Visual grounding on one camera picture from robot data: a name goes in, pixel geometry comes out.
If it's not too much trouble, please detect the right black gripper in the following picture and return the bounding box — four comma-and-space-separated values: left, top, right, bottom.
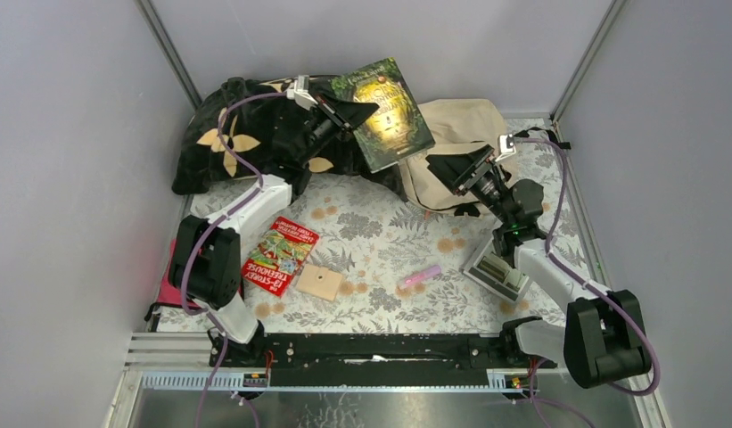
426, 145, 513, 226

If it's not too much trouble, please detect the beige canvas student bag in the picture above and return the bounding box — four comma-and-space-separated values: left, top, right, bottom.
398, 98, 571, 215

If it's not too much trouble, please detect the green forest cover book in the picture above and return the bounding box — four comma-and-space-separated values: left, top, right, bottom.
331, 57, 435, 173

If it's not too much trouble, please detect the grey photo cover book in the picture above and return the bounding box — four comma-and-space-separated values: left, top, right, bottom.
461, 235, 533, 305

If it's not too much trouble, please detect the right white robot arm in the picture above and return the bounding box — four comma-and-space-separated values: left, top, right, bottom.
426, 146, 661, 395

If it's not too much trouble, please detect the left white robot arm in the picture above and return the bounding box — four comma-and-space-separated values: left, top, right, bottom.
167, 158, 312, 366

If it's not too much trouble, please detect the pink glue stick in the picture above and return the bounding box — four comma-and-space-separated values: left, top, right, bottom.
398, 265, 442, 290

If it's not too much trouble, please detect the black floral pillow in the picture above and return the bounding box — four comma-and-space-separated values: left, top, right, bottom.
171, 75, 407, 201

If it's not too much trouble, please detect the floral patterned table mat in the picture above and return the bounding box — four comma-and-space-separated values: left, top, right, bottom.
159, 118, 609, 335

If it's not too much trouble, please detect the tan wooden square block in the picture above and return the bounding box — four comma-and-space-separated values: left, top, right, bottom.
296, 264, 343, 301

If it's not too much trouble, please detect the red treehouse book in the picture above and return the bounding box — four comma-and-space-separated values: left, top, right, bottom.
242, 217, 320, 297

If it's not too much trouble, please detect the red and black pouch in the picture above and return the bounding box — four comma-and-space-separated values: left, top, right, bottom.
144, 235, 245, 323

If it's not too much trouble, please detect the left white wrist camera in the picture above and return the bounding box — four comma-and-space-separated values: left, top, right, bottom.
285, 75, 317, 111

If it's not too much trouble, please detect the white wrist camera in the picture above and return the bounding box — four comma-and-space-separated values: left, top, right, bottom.
285, 75, 317, 111
496, 135, 517, 162

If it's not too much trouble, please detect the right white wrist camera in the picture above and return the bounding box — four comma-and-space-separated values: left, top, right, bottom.
496, 135, 517, 162

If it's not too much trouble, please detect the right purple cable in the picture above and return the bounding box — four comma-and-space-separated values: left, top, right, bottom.
513, 136, 662, 428

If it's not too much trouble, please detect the purple cable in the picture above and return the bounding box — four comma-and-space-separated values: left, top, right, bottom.
513, 136, 662, 428
179, 91, 296, 428

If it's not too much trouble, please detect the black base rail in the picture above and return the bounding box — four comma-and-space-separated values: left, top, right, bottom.
208, 333, 541, 389

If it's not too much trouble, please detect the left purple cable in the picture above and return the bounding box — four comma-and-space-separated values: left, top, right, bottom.
179, 91, 296, 428

